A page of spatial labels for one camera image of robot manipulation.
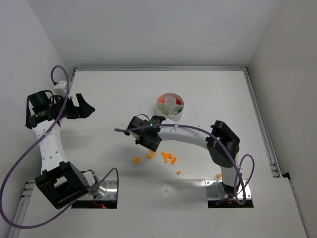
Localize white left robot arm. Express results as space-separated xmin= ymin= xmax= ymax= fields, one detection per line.
xmin=26 ymin=90 xmax=95 ymax=209

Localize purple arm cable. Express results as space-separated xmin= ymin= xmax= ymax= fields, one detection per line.
xmin=113 ymin=123 xmax=255 ymax=205
xmin=0 ymin=65 xmax=119 ymax=228

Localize metal base plate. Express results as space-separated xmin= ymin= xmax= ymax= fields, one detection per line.
xmin=78 ymin=179 xmax=118 ymax=201
xmin=205 ymin=180 xmax=252 ymax=201

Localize yellow curved elbow lego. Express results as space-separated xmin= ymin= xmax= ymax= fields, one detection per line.
xmin=147 ymin=150 xmax=155 ymax=159

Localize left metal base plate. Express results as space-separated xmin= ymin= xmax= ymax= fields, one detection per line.
xmin=78 ymin=179 xmax=118 ymax=201

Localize green legos in container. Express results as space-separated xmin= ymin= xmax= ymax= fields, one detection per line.
xmin=172 ymin=109 xmax=183 ymax=116

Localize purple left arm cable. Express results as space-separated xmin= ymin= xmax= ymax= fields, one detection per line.
xmin=0 ymin=65 xmax=119 ymax=228

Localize aluminium frame rail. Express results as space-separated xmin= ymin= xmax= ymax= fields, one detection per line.
xmin=244 ymin=68 xmax=283 ymax=178

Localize yellow long lego brick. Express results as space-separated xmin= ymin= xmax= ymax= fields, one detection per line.
xmin=171 ymin=157 xmax=177 ymax=165

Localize white divided round container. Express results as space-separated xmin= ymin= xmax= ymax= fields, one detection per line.
xmin=156 ymin=93 xmax=184 ymax=121

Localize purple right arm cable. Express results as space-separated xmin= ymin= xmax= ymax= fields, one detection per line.
xmin=113 ymin=123 xmax=255 ymax=205

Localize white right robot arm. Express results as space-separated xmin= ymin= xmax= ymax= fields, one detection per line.
xmin=124 ymin=116 xmax=240 ymax=197

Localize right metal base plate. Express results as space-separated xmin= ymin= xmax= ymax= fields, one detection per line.
xmin=205 ymin=180 xmax=252 ymax=201

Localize yellow curved lego piece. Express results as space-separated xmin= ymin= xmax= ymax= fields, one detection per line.
xmin=133 ymin=156 xmax=140 ymax=164

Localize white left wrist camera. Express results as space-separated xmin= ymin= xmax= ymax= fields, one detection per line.
xmin=53 ymin=81 xmax=67 ymax=97

